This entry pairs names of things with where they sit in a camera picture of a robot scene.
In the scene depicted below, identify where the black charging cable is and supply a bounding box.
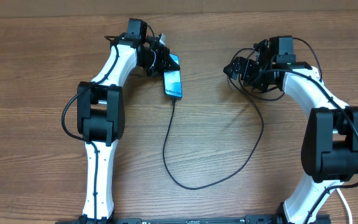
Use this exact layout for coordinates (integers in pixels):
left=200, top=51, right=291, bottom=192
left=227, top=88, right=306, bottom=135
left=162, top=37, right=323, bottom=191

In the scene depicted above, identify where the blue screen smartphone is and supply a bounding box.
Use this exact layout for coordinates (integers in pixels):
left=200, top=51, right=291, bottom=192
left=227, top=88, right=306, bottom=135
left=163, top=71, right=183, bottom=98

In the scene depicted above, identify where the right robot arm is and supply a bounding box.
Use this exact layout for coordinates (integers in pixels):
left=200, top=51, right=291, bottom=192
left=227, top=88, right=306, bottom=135
left=223, top=35, right=358, bottom=223

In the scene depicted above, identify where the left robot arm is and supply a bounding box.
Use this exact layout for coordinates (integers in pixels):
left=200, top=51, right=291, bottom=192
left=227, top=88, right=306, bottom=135
left=76, top=19, right=183, bottom=223

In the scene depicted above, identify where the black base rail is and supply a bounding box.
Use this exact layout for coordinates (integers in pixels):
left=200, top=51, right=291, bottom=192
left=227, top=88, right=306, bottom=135
left=54, top=202, right=332, bottom=224

